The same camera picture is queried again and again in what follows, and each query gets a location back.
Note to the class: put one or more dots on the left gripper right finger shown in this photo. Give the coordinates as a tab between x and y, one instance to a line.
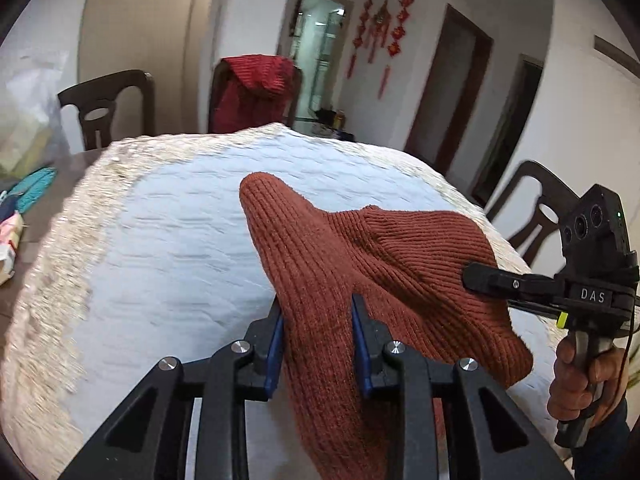
487	435

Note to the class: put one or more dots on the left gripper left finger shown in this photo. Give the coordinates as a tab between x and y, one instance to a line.
147	435

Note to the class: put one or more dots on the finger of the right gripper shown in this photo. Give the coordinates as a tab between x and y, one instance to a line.
531	293

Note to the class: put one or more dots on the rust orange knit sweater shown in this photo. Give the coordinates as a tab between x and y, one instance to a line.
406	266

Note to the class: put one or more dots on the person's right hand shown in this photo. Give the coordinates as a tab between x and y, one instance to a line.
569	393

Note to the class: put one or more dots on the dark wooden chair right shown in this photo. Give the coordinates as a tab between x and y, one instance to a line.
555	200

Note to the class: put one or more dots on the dark wooden chair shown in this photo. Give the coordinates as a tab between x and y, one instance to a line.
555	200
95	102

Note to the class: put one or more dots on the blue quilted lace tablecloth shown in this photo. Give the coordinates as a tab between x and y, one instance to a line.
151	257

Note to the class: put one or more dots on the pink and white package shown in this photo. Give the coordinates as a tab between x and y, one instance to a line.
10	237

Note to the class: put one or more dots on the teal item on table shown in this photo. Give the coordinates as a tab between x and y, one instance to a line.
22	196

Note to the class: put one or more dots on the red Chinese knot decorations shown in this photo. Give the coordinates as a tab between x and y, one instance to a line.
379	31

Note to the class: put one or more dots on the translucent plastic bag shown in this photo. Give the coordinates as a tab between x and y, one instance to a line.
32	135

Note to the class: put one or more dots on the dark chair under red garment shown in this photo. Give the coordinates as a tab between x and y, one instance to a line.
215	100

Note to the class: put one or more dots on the dark wooden chair far left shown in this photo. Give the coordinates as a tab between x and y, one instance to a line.
95	102

